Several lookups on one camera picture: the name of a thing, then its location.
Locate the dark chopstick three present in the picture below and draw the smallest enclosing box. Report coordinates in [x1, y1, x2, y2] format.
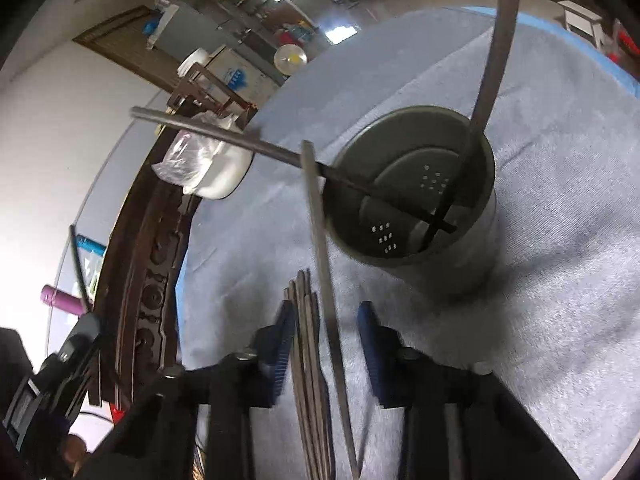
[300, 140, 360, 479]

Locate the dark chopstick six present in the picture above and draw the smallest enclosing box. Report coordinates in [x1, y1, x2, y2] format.
[304, 269, 335, 479]

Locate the purple thermos bottle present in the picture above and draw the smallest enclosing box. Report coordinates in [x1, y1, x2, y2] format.
[40, 285, 86, 316]

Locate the grey metal utensil holder cup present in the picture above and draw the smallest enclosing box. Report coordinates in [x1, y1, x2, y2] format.
[322, 106, 499, 296]

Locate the white plastic bowl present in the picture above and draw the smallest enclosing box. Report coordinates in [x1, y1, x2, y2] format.
[192, 141, 254, 200]

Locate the clear plastic bag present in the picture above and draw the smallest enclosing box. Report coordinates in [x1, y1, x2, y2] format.
[152, 130, 218, 195]

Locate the grey felt table cloth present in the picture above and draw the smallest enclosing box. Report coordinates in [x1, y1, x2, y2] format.
[177, 6, 640, 480]

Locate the white round electric fan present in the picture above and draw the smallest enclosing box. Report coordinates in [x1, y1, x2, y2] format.
[273, 44, 308, 76]

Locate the white chest freezer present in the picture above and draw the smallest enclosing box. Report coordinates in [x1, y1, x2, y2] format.
[206, 47, 280, 108]

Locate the white rice cooker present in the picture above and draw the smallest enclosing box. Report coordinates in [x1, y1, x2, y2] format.
[177, 48, 209, 78]

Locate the grey refrigerator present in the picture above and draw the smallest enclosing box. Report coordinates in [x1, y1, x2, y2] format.
[144, 0, 286, 86]

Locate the small white stool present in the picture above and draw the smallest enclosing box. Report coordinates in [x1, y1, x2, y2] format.
[558, 0, 604, 51]

